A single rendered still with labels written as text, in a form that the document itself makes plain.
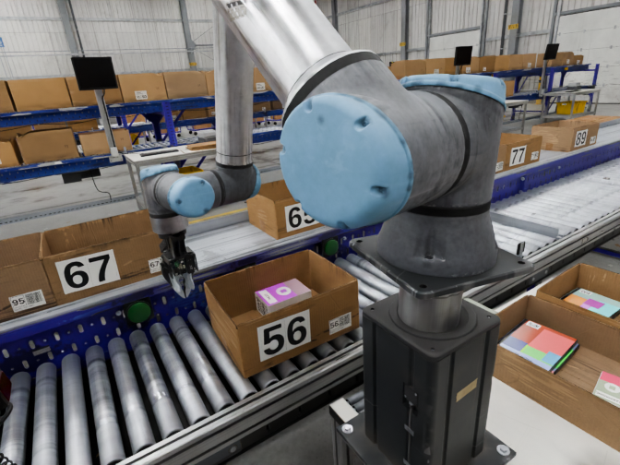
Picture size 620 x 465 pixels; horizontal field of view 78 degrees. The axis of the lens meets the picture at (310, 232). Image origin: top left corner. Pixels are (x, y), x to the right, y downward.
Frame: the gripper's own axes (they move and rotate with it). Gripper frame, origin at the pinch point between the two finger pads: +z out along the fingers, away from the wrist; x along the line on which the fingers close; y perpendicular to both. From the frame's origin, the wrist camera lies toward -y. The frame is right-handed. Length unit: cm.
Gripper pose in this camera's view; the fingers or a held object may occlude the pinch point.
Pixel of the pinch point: (184, 292)
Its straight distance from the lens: 116.1
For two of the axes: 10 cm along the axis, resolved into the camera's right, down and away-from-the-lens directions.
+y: 5.6, 2.7, -7.8
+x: 8.3, -2.6, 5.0
